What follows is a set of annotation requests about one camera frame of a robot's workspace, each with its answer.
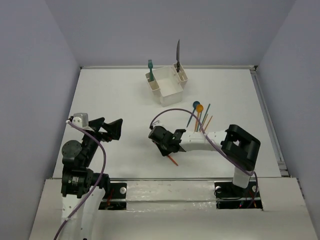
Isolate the blue plastic spoon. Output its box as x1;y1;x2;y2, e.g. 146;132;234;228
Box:
186;100;200;128

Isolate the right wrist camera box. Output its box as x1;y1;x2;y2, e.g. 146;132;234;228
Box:
149;120;164;130

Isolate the metal table knife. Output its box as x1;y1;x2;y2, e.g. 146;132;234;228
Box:
176;39;180;73

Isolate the teal plastic fork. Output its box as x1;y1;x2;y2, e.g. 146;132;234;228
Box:
147;59;154;82

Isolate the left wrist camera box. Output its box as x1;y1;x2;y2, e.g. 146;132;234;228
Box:
66;112;89;129

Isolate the orange plastic knife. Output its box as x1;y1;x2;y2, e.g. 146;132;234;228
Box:
167;155;179;167

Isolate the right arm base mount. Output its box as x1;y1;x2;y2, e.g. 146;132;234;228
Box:
213;181;263;210

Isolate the white utensil caddy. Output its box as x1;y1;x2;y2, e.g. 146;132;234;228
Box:
145;63;188;107

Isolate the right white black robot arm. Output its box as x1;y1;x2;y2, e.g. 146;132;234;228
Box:
148;124;261;196

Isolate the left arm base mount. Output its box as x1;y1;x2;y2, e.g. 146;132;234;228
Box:
98;182;127;211

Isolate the orange plastic spoon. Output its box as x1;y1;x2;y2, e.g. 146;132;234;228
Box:
194;104;204;132

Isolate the teal chopstick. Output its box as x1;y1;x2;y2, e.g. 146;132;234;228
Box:
201;103;211;127
199;113;208;132

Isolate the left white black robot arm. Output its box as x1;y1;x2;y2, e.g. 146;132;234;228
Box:
54;113;127;240

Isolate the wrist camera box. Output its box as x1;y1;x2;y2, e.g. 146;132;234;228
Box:
149;120;164;130
66;112;89;129

